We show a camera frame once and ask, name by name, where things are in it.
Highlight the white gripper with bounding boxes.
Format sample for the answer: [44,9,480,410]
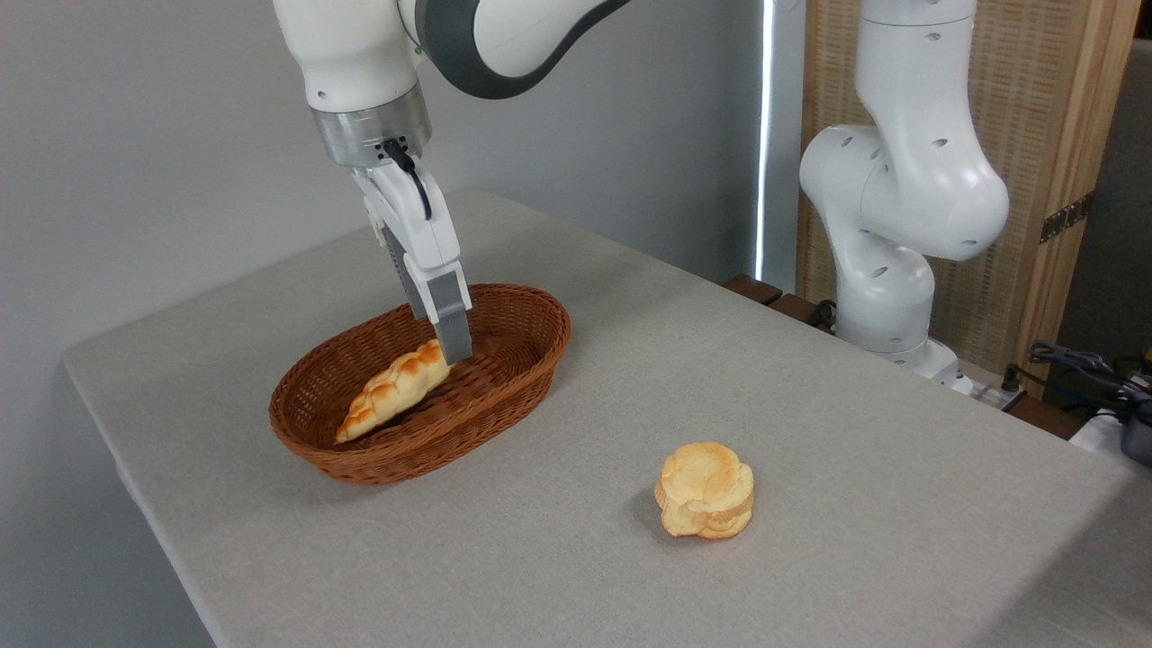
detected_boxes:
[351,162,473,366]

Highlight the long leaf-shaped bread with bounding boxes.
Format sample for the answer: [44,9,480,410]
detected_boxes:
[336,339,451,444]

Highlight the brown wicker oval basket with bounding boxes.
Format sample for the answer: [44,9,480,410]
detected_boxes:
[269,283,572,487]

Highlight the round layered bread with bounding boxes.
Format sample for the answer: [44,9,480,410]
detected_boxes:
[654,441,755,541]

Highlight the grey tablecloth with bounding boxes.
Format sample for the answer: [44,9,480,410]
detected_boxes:
[61,189,1152,648]

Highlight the dark brown wooden bench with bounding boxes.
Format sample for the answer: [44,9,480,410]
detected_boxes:
[723,274,838,336]

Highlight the brass screen hinge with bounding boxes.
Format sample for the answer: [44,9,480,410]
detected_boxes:
[1039,191,1096,244]

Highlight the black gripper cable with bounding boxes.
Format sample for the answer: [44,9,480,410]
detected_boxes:
[382,139,434,221]

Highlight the black cable bundle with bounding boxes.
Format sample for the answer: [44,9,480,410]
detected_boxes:
[1002,340,1152,424]

